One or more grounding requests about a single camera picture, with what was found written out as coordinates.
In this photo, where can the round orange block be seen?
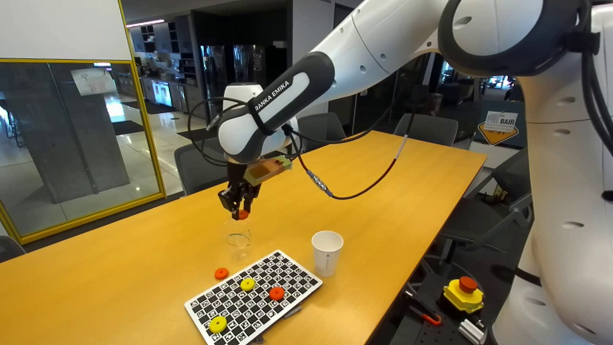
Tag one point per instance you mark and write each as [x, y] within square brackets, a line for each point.
[221, 273]
[277, 294]
[240, 216]

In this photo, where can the checkered marker board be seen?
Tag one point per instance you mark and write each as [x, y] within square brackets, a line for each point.
[252, 313]

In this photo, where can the grey office chair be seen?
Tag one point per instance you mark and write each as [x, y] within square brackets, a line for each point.
[200, 170]
[428, 127]
[321, 129]

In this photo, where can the yellow warning sign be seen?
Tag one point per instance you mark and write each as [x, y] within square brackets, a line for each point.
[499, 127]

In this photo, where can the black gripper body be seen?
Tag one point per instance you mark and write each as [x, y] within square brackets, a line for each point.
[239, 189]

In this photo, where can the yellow emergency stop button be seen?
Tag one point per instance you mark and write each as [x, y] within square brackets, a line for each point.
[465, 294]

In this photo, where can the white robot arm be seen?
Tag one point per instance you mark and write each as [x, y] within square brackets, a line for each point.
[560, 53]

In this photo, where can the round yellow block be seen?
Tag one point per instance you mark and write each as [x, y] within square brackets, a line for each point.
[248, 285]
[217, 325]

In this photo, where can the white paper cup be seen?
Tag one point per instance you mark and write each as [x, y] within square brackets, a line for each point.
[327, 248]

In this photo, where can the clear plastic cup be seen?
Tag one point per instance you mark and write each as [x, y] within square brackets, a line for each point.
[240, 244]

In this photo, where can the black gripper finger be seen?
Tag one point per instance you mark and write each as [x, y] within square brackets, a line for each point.
[227, 204]
[248, 202]

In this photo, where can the orange handled tool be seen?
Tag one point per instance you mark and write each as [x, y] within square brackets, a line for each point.
[426, 317]

